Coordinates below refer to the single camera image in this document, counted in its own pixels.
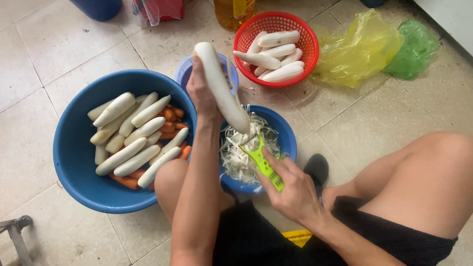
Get person's left hand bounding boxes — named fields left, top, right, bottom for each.
left=186, top=55, right=234, bottom=123

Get person's right hand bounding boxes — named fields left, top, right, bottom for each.
left=256, top=148, right=326, bottom=224

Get long white peeled radish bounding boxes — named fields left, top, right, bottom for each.
left=194, top=42, right=251, bottom=136

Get green plastic peeler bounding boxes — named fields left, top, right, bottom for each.
left=239, top=134, right=285, bottom=193

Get small light blue bowl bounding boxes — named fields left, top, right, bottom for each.
left=174, top=52, right=240, bottom=97

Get black slipper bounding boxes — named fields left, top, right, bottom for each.
left=303, top=153, right=330, bottom=197

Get pile of orange carrots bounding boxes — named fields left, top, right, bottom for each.
left=108, top=105, right=193, bottom=191

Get yellow stool edge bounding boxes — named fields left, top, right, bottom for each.
left=281, top=229, right=313, bottom=248

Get person's black shorts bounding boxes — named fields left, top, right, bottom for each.
left=212, top=195, right=459, bottom=266

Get heap of radish shreds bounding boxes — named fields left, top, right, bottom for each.
left=220, top=107, right=285, bottom=185

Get heap of peeled radishes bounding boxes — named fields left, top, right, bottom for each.
left=234, top=30, right=306, bottom=83

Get cooking oil bottle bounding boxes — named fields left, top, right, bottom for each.
left=213, top=0, right=256, bottom=32

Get red packet in clear plastic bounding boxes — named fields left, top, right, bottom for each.
left=132, top=0, right=185, bottom=27

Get pile of white radishes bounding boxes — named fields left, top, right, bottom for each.
left=87, top=92, right=190, bottom=189

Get person's left leg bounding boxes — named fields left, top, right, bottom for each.
left=154, top=158, right=237, bottom=227

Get person's leg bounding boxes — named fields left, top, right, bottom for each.
left=321, top=132, right=473, bottom=240
left=154, top=158, right=237, bottom=227

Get person's right leg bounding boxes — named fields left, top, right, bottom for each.
left=321, top=132, right=473, bottom=240

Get red plastic basket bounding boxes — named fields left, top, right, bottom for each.
left=233, top=11, right=320, bottom=88

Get dark blue bucket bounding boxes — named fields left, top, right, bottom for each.
left=69, top=0, right=123, bottom=22

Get large blue plastic basin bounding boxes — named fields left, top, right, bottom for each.
left=53, top=69, right=197, bottom=214

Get yellow plastic bag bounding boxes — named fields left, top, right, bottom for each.
left=311, top=8, right=404, bottom=88

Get green plastic bag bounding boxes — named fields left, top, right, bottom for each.
left=383, top=19, right=441, bottom=81

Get white cabinet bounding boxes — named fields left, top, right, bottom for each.
left=413, top=0, right=473, bottom=58

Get metal stool leg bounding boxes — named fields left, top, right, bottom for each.
left=0, top=215, right=34, bottom=266

